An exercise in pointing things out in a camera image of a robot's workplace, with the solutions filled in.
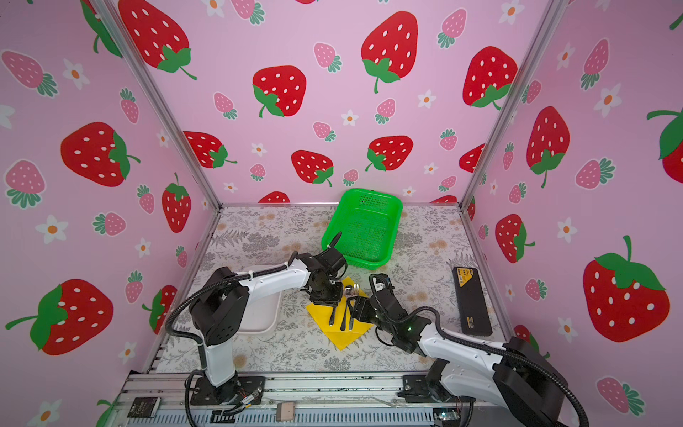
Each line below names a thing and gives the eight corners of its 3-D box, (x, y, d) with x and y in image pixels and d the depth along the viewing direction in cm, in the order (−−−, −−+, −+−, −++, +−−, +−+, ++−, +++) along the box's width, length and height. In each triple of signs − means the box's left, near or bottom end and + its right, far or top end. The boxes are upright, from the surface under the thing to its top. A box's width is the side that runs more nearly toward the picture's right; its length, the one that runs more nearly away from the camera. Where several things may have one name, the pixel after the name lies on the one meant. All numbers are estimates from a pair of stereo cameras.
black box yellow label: (461, 335, 86) (464, 332, 84) (452, 269, 102) (454, 265, 100) (489, 338, 85) (492, 335, 83) (475, 271, 101) (478, 268, 99)
